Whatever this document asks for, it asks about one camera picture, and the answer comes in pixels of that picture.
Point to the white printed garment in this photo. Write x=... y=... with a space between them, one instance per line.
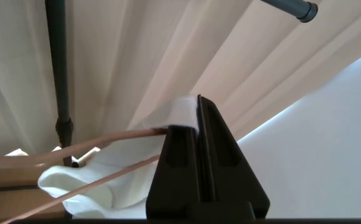
x=121 y=180

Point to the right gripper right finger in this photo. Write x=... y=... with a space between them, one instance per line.
x=236 y=186

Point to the beige curtain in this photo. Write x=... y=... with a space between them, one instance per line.
x=168 y=46

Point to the pink clothes hanger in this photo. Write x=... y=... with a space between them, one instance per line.
x=74 y=149

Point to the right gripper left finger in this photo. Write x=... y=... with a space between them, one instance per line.
x=168 y=186

